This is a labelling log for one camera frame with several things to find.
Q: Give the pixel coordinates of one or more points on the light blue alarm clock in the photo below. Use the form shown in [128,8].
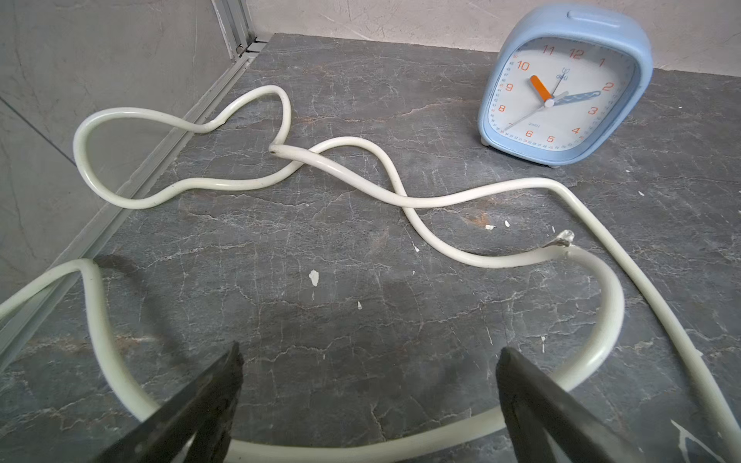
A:
[565,79]

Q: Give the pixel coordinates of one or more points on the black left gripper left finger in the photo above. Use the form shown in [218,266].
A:
[196,423]

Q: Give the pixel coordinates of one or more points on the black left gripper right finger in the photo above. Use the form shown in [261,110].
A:
[541,416]

